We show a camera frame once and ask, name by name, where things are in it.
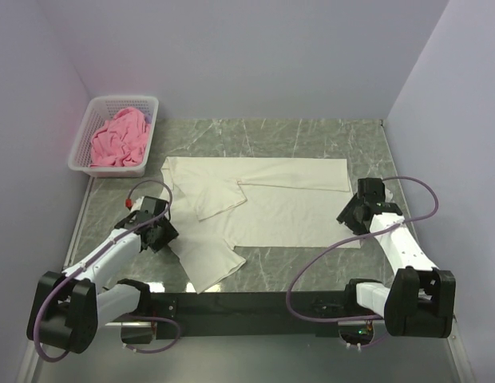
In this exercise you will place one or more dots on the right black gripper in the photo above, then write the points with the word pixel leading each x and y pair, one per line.
pixel 349 217

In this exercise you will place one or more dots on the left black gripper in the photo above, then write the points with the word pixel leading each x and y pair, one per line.
pixel 164 235

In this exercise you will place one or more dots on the cream white t shirt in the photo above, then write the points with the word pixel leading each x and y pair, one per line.
pixel 221 203

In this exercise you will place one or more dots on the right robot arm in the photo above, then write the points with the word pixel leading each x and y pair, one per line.
pixel 420 301

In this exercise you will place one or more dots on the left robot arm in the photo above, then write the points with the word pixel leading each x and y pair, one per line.
pixel 70 306

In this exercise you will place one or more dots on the pink t shirt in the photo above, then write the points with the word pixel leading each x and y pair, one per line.
pixel 121 142

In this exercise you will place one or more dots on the white plastic laundry basket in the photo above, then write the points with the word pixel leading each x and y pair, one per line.
pixel 98 111

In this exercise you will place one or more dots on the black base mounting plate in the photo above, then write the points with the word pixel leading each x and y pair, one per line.
pixel 254 313

